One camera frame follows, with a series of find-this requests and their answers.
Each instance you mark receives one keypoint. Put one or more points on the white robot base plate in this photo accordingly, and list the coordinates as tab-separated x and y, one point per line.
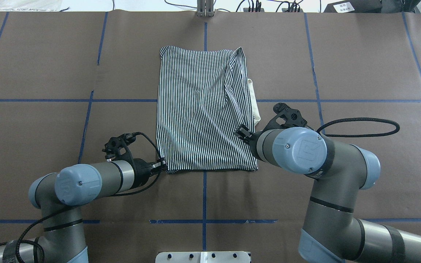
204	257

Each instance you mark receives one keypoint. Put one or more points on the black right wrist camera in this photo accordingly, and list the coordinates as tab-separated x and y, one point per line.
286	117

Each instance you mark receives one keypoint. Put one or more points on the aluminium frame post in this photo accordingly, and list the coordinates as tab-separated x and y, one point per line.
205	8

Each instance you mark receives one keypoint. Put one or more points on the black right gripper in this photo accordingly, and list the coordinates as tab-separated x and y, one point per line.
251	138

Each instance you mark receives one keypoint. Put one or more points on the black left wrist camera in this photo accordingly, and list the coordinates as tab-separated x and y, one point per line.
117	148

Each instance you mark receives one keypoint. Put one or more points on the striped polo shirt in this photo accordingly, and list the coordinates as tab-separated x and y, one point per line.
203	97

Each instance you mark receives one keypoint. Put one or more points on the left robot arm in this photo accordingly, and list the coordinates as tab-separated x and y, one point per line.
58	237

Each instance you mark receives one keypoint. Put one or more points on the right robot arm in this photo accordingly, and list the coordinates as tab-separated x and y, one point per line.
331	233

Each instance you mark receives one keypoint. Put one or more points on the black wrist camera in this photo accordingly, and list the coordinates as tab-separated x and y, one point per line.
286	117
117	148

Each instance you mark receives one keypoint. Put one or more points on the brown paper table cover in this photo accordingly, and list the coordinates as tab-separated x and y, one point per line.
71	81

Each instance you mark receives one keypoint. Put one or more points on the clear plastic bag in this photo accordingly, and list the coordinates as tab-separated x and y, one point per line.
30	5

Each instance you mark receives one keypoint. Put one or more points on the black box with label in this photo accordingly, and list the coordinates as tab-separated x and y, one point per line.
354	6

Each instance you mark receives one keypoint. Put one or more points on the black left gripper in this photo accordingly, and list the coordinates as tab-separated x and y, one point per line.
143	171

